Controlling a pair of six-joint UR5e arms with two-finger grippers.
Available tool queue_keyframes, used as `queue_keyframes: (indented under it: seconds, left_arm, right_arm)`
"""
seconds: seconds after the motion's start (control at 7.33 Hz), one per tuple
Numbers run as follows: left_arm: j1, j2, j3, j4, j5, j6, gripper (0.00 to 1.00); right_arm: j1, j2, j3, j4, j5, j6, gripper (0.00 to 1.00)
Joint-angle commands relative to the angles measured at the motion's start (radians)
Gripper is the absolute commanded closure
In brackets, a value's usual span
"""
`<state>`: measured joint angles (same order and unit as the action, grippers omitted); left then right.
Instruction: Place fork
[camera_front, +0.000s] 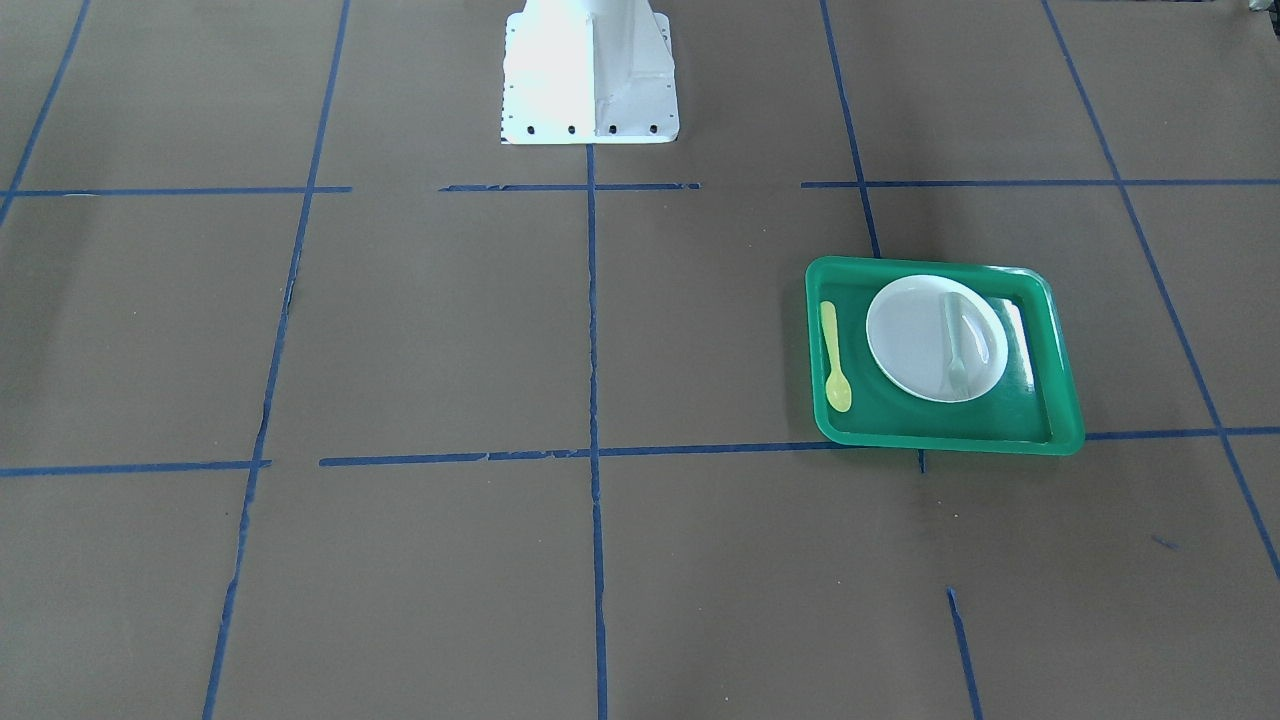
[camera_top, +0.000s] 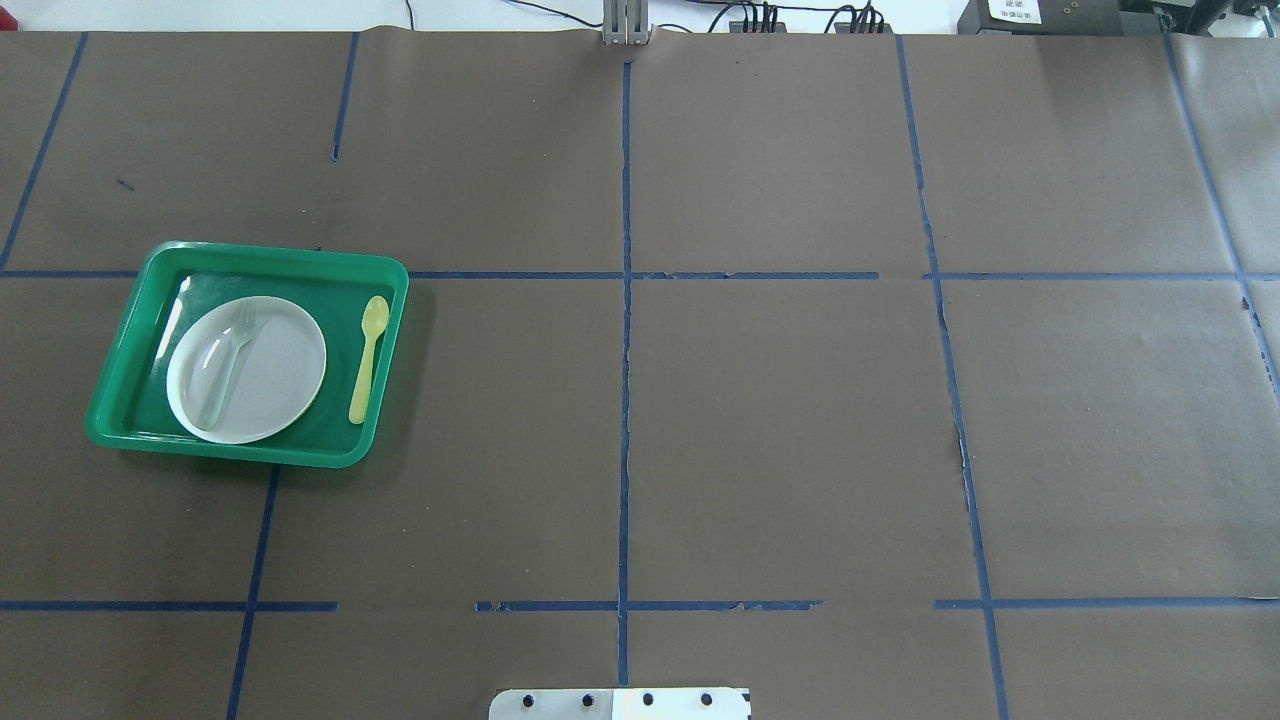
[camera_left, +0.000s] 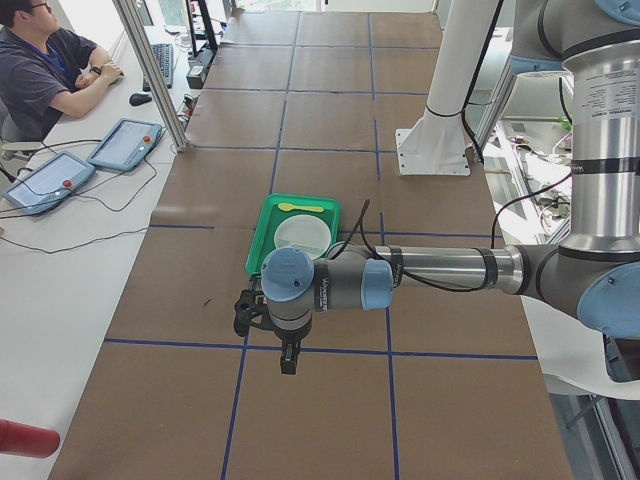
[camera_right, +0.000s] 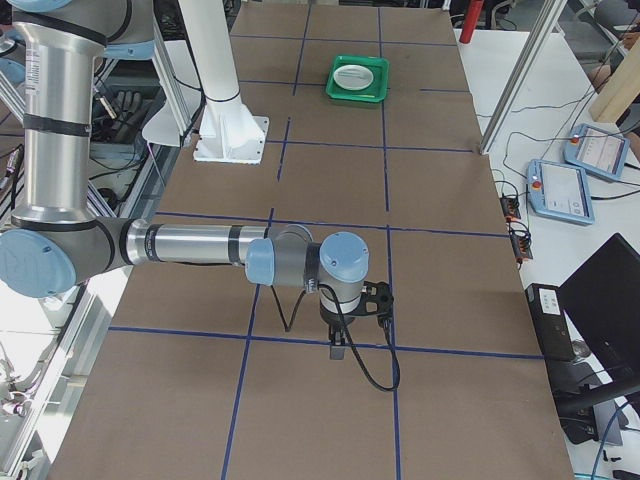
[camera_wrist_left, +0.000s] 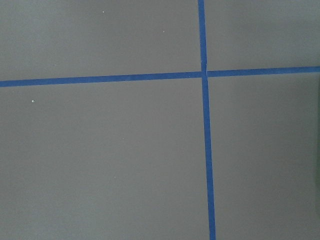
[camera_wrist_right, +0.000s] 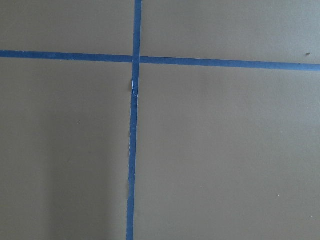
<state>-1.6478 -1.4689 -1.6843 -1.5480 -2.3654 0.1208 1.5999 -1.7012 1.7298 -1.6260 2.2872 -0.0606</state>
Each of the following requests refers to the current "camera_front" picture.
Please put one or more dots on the yellow plastic spoon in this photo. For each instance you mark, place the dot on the yellow plastic spoon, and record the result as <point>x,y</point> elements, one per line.
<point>837,387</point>

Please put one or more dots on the white round plate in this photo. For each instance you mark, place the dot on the white round plate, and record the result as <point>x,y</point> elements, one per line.
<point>907,338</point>

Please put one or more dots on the green plastic tray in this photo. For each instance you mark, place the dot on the green plastic tray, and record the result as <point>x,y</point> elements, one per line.
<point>1033,410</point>

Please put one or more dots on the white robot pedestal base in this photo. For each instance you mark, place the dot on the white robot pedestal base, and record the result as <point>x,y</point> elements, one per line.
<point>581,72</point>

